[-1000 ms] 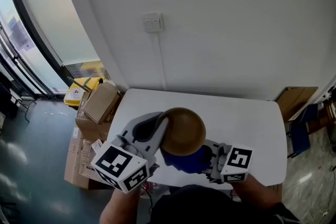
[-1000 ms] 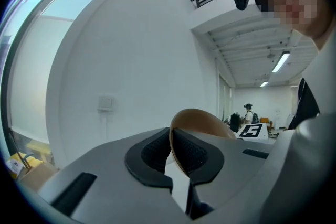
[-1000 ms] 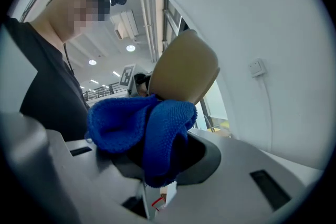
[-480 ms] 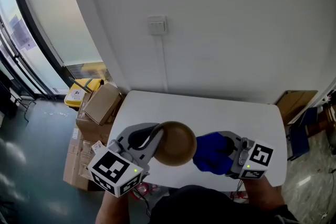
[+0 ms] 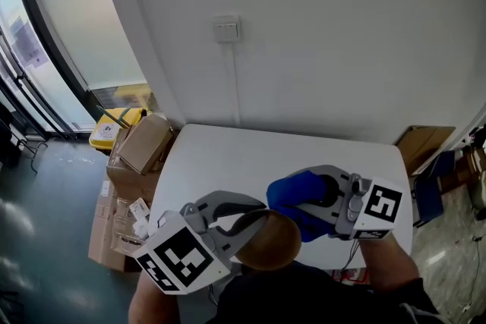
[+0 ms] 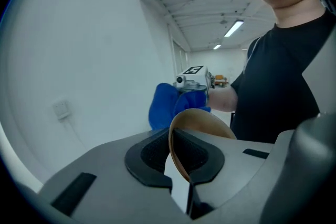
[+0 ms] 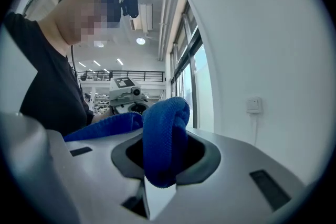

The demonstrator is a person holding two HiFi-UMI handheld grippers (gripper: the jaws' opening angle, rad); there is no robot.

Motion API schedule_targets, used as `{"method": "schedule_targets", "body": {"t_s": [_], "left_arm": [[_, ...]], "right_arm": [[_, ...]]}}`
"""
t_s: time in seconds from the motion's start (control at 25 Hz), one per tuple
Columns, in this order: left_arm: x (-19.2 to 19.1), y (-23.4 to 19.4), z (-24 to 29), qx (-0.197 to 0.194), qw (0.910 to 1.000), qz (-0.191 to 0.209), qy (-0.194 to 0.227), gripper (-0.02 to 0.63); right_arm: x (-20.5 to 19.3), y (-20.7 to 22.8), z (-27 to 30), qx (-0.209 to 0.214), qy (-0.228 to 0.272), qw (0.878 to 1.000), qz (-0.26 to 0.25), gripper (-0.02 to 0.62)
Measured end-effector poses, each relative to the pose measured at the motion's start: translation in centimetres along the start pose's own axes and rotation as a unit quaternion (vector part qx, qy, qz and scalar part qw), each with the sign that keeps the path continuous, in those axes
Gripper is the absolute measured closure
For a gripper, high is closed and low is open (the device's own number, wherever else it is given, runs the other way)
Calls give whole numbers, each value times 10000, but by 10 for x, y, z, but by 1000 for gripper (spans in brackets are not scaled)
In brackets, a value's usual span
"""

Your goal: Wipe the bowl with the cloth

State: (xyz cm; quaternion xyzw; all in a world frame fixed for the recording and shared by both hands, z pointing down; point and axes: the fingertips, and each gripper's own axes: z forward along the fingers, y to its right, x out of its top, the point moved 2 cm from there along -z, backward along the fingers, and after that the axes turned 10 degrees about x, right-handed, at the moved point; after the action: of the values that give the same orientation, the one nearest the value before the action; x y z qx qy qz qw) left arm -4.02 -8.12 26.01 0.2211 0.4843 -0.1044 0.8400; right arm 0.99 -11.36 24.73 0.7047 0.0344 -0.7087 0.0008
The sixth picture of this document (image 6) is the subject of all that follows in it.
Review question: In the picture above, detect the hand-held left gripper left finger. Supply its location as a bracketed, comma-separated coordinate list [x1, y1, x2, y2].
[38, 128, 188, 224]

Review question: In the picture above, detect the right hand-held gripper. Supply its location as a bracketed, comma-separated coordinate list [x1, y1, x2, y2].
[173, 65, 211, 99]

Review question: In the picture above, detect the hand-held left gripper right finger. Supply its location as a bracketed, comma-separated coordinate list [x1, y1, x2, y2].
[174, 128, 276, 220]

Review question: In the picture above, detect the blue cloth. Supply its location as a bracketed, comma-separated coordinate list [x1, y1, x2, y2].
[148, 82, 212, 131]

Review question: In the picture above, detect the brown round bowl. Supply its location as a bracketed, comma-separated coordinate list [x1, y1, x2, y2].
[169, 109, 237, 184]

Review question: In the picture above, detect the person's right forearm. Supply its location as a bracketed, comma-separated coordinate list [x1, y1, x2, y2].
[208, 85, 239, 113]

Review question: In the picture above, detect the orange furniture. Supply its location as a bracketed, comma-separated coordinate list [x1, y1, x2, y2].
[214, 74, 229, 86]

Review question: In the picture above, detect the person's black shirt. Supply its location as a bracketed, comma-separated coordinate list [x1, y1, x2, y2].
[230, 9, 336, 145]

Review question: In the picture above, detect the small gripper camera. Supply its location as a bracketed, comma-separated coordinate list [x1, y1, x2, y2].
[175, 74, 188, 89]

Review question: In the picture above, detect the white wall cable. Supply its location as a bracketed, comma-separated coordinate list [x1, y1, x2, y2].
[62, 119, 88, 151]

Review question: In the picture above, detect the white wall socket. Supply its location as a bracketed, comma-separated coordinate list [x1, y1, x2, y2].
[52, 99, 71, 121]

